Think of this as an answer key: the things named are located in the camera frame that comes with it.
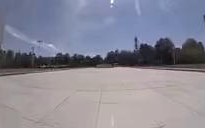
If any row of dark trees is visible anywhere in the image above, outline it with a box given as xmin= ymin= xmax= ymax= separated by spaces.
xmin=0 ymin=37 xmax=205 ymax=70

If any pale stone slab plaza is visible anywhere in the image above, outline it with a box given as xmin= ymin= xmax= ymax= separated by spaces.
xmin=0 ymin=66 xmax=205 ymax=128

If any low dark kerb strip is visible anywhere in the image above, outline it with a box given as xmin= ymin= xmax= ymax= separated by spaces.
xmin=146 ymin=65 xmax=205 ymax=75
xmin=0 ymin=67 xmax=71 ymax=79

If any dark tall mast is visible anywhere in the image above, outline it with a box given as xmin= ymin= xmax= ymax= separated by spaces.
xmin=133 ymin=35 xmax=139 ymax=52

